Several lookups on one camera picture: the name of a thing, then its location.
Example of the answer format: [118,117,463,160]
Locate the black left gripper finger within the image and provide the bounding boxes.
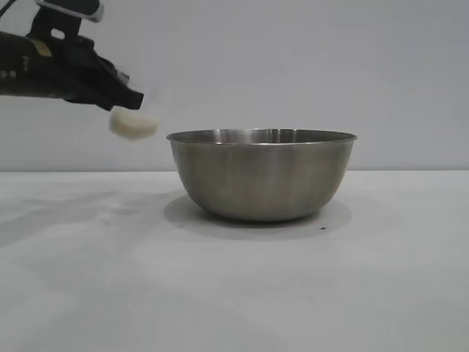
[78,78,144,111]

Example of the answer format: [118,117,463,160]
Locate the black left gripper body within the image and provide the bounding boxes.
[0,31,130,103]

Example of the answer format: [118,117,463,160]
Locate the translucent plastic measuring cup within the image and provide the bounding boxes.
[108,87,162,144]

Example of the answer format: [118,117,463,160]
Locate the white rice grains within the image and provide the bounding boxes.
[109,108,161,143]

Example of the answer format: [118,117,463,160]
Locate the stainless steel mixing bowl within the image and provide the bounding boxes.
[166,128,359,223]

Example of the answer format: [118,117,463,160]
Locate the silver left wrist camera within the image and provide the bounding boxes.
[31,0,106,37]

